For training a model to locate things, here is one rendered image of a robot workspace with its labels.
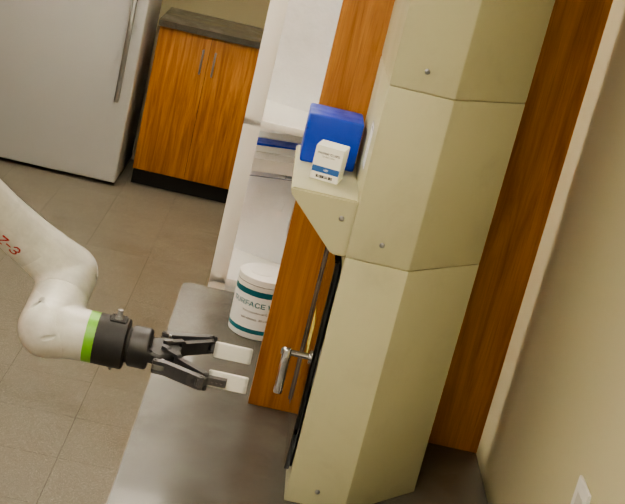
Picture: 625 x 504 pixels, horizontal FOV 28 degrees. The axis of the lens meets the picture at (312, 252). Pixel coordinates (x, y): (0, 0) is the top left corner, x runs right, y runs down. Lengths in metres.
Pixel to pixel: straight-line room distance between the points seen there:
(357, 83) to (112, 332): 0.67
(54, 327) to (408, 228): 0.63
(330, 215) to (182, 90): 5.13
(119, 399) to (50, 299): 2.47
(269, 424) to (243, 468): 0.21
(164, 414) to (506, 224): 0.77
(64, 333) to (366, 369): 0.53
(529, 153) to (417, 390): 0.52
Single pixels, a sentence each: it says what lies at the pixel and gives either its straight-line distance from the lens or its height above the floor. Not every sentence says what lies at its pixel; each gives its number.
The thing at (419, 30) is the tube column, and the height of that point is 1.81.
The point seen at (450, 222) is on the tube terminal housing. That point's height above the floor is 1.50.
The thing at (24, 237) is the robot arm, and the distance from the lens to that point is 2.25.
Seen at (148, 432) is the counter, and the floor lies 0.94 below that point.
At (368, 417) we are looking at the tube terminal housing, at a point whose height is 1.13.
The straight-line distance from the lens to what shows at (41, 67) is 7.15.
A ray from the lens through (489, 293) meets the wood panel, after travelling 2.54.
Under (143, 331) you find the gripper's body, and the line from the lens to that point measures 2.22.
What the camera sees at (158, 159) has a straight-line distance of 7.28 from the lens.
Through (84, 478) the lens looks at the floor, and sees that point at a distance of 4.14.
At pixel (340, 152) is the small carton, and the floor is 1.57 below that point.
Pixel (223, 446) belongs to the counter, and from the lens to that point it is 2.42.
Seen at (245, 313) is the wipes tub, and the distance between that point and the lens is 2.92.
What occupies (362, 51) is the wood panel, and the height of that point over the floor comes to 1.70.
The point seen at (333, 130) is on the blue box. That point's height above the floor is 1.58.
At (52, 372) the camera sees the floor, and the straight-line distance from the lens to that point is 4.80.
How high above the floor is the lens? 2.03
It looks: 17 degrees down
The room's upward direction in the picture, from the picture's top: 14 degrees clockwise
